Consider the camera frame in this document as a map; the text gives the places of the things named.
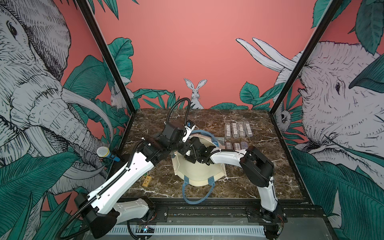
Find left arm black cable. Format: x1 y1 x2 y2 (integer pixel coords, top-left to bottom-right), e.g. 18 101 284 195
165 97 192 124

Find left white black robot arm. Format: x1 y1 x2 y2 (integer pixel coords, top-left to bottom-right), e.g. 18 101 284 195
75 136 190 239

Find black left frame post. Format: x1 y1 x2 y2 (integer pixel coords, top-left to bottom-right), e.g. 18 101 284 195
76 0 136 115

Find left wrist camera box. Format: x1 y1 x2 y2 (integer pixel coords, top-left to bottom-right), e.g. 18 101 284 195
161 119 196 144

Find white vented cable duct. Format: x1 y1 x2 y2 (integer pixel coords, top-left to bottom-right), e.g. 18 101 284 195
107 224 266 237

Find clear compass case barcode label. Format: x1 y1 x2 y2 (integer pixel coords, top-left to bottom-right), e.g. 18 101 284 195
225 123 231 139

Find small wooden tag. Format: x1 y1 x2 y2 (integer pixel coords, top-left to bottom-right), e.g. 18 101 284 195
142 176 152 188

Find clear case blue parts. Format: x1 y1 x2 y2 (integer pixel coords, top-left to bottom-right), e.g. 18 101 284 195
244 122 253 137

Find black right frame post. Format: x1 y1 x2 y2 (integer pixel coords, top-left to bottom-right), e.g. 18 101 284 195
269 0 344 115

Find clear compass case gold label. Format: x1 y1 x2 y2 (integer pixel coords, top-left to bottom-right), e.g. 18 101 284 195
231 122 239 138

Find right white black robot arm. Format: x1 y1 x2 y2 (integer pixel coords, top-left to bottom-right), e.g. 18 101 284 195
184 137 286 223

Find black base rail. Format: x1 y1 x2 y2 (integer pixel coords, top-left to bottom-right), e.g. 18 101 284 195
149 198 296 225

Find cream canvas tote bag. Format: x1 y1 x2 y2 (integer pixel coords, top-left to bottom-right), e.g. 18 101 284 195
172 130 227 205

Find black frame post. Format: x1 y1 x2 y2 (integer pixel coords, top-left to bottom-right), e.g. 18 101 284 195
76 0 136 115
269 0 344 115

